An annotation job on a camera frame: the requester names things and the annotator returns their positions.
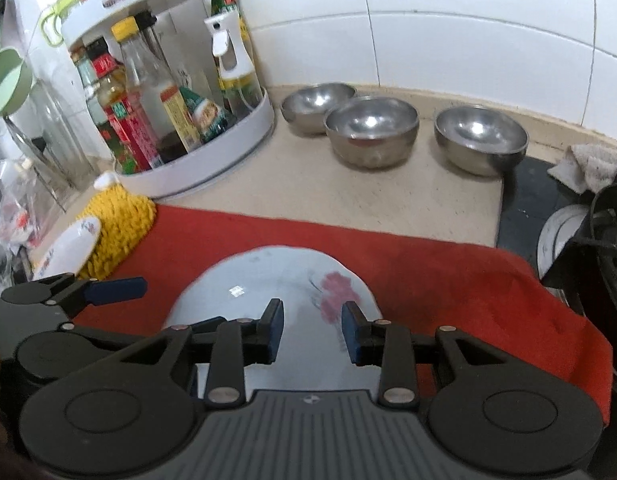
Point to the dark bottle with green label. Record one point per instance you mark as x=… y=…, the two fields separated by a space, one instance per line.
x=206 y=112

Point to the white two-tier condiment rack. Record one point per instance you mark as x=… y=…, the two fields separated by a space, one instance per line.
x=253 y=125

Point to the white oil spray bottle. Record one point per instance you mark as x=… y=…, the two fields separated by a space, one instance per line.
x=228 y=67

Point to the stainless steel bowl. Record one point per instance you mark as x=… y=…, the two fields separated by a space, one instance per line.
x=371 y=127
x=481 y=135
x=313 y=102

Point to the yellow knit dishcloth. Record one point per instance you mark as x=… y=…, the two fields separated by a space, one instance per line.
x=121 y=225

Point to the red cloth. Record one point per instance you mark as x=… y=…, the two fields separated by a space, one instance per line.
x=438 y=280

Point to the black gas stove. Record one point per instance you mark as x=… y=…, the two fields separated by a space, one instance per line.
x=523 y=200

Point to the small white floral plate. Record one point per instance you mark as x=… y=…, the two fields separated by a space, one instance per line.
x=63 y=252

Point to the green label soy sauce bottle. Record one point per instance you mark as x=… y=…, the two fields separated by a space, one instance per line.
x=224 y=2

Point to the small white cap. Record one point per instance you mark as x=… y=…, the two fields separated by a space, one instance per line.
x=107 y=180

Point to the white burner pan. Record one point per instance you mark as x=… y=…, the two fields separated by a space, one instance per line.
x=556 y=240

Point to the clear plastic bag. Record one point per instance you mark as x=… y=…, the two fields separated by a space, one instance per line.
x=13 y=215

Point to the black burner pot support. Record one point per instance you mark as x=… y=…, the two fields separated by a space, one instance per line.
x=608 y=240

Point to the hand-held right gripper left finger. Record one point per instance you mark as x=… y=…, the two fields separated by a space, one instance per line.
x=272 y=332

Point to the clear glass jar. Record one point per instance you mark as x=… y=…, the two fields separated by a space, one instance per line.
x=63 y=150

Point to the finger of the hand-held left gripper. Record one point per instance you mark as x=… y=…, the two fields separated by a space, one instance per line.
x=208 y=324
x=116 y=290

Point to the red label sauce bottle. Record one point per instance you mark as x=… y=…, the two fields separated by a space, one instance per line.
x=128 y=125

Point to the large white floral plate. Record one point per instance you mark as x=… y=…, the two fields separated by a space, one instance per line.
x=268 y=275

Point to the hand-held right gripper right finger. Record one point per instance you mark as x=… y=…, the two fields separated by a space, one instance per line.
x=352 y=332

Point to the white rag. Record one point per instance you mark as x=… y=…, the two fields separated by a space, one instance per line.
x=588 y=165

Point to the clear bottle with yellow cap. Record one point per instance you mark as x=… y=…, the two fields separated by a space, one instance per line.
x=143 y=85

